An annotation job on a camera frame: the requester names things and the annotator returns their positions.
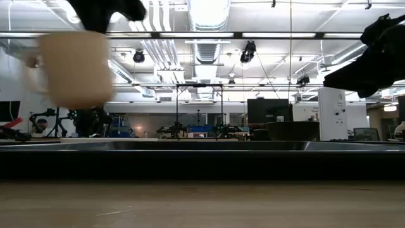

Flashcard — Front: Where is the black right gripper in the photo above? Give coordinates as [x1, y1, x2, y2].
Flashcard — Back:
[322, 13, 405, 99]

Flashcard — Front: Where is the orange plastic mug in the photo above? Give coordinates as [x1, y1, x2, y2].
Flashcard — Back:
[23, 30, 115, 110]

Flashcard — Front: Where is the black bowl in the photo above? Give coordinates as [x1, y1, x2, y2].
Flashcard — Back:
[265, 121, 320, 142]

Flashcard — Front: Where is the black plastic serving tray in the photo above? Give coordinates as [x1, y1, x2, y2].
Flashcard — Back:
[0, 140, 405, 181]

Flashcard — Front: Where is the black ceiling spotlight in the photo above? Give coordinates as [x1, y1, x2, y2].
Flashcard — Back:
[132, 48, 146, 64]
[239, 40, 258, 64]

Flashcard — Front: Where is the white column cabinet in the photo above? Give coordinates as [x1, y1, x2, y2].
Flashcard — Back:
[317, 87, 349, 141]

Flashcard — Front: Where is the black computer monitor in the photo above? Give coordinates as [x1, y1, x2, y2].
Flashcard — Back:
[247, 98, 294, 124]

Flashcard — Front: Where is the person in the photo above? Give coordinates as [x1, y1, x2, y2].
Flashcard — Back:
[30, 117, 49, 138]

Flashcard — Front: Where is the red bar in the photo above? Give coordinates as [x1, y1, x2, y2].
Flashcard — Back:
[0, 117, 23, 129]

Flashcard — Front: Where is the black metal rig frame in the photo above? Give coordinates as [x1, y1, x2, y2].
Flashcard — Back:
[175, 83, 225, 141]

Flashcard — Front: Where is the black wall screen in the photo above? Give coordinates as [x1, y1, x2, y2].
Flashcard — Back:
[0, 101, 22, 123]

